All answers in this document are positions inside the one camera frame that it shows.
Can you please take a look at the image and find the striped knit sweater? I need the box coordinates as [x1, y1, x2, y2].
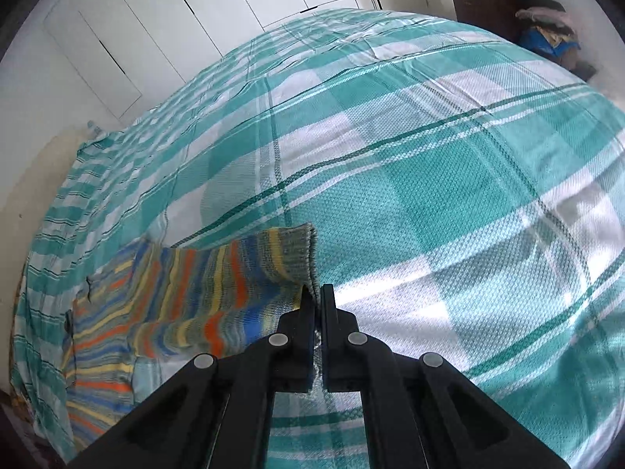
[61, 224, 317, 451]

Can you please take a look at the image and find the teal white plaid bedspread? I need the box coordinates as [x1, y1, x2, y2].
[11, 10, 624, 468]

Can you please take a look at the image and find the cream upholstered headboard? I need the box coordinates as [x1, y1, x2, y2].
[0, 126, 98, 393]

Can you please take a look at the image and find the dark wooden nightstand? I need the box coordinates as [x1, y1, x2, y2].
[454, 0, 532, 43]

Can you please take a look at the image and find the white built-in wardrobe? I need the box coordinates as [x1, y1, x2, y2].
[45, 0, 381, 125]

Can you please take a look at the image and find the pile of clothes on nightstand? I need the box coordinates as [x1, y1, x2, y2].
[516, 0, 596, 81]

